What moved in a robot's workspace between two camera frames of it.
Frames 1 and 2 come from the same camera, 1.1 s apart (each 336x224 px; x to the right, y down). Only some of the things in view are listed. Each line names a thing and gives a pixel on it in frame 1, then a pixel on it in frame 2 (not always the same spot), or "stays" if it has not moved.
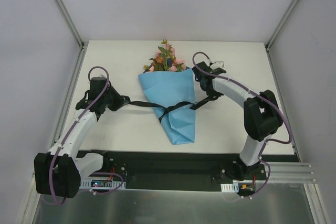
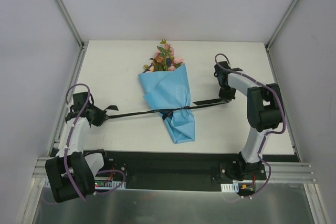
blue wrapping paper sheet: (167, 88) stays
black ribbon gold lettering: (193, 105) to (211, 102)
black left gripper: (118, 100) to (97, 115)
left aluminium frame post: (64, 11) stays
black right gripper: (209, 92) to (227, 95)
